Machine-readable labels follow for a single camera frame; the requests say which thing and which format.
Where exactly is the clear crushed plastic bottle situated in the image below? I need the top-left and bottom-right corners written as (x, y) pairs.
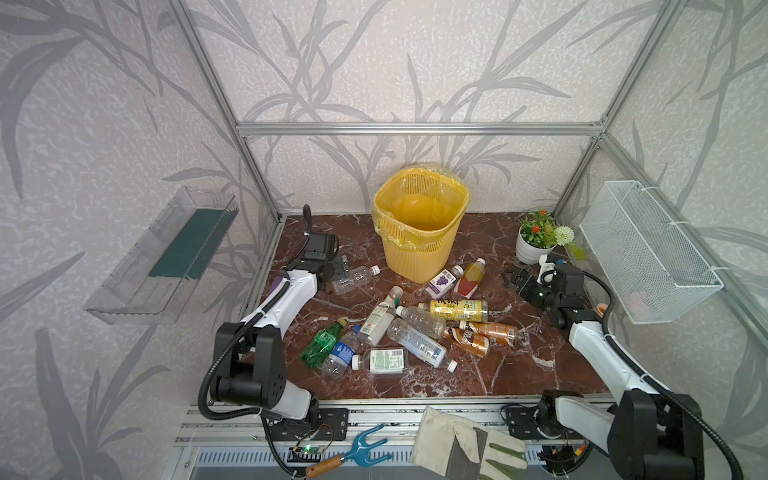
top-left (331, 265), bottom-right (381, 295)

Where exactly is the white green label bottle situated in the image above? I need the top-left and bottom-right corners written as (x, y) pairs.
top-left (360, 286), bottom-right (404, 346)

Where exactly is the green plastic bottle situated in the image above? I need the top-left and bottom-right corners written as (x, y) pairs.
top-left (300, 317), bottom-right (348, 369)

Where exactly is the yellow label tea bottle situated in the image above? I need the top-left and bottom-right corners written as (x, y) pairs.
top-left (418, 300), bottom-right (489, 323)

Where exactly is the red juice bottle yellow cap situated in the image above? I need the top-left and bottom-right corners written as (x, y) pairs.
top-left (454, 258), bottom-right (486, 299)

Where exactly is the square green label bottle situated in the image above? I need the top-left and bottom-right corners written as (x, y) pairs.
top-left (351, 348), bottom-right (408, 375)

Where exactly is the purple grape label bottle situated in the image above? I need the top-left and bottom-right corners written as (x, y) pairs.
top-left (424, 265), bottom-right (464, 300)

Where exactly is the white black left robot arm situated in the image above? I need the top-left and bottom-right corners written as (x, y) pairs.
top-left (197, 205), bottom-right (338, 430)

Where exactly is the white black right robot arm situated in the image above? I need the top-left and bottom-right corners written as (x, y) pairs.
top-left (502, 263), bottom-right (744, 479)

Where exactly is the yellow bin liner bag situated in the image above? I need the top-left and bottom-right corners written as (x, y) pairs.
top-left (371, 164), bottom-right (470, 252)

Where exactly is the yellow plastic waste bin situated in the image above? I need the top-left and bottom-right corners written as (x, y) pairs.
top-left (371, 164), bottom-right (470, 284)

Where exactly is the white potted artificial plant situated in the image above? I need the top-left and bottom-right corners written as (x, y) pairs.
top-left (515, 209), bottom-right (587, 265)

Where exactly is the brown milk tea bottle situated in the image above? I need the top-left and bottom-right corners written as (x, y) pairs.
top-left (459, 321), bottom-right (518, 346)

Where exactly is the blue label water bottle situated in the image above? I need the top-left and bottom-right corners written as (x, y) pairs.
top-left (321, 325), bottom-right (362, 379)

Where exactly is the clear ribbed plastic bottle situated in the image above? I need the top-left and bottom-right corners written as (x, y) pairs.
top-left (396, 305), bottom-right (447, 339)

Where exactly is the large clear water bottle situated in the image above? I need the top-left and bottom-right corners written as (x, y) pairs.
top-left (387, 318), bottom-right (457, 373)

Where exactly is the beige work glove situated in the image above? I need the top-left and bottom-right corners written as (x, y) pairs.
top-left (411, 407), bottom-right (528, 479)

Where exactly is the green circuit board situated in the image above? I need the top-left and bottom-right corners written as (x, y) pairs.
top-left (288, 444), bottom-right (328, 463)

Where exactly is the teal garden hand fork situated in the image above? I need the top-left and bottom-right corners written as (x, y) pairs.
top-left (305, 423), bottom-right (392, 479)

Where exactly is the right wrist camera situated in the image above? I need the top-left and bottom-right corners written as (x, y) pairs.
top-left (537, 253), bottom-right (567, 284)

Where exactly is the white wire mesh basket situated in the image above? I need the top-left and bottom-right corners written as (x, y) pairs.
top-left (580, 180), bottom-right (723, 325)

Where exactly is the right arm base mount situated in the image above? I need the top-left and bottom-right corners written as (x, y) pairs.
top-left (499, 404), bottom-right (585, 444)

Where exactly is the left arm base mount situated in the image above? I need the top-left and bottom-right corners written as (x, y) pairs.
top-left (267, 408), bottom-right (350, 442)

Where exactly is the clear acrylic wall shelf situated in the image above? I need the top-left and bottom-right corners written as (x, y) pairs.
top-left (85, 187), bottom-right (239, 326)

